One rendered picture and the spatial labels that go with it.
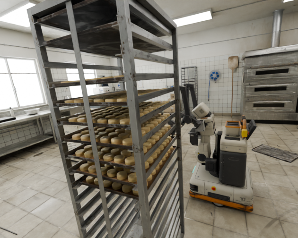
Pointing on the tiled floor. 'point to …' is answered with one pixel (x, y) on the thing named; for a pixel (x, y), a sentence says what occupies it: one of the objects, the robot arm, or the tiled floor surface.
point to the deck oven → (275, 85)
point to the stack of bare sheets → (276, 153)
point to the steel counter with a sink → (69, 110)
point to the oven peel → (232, 64)
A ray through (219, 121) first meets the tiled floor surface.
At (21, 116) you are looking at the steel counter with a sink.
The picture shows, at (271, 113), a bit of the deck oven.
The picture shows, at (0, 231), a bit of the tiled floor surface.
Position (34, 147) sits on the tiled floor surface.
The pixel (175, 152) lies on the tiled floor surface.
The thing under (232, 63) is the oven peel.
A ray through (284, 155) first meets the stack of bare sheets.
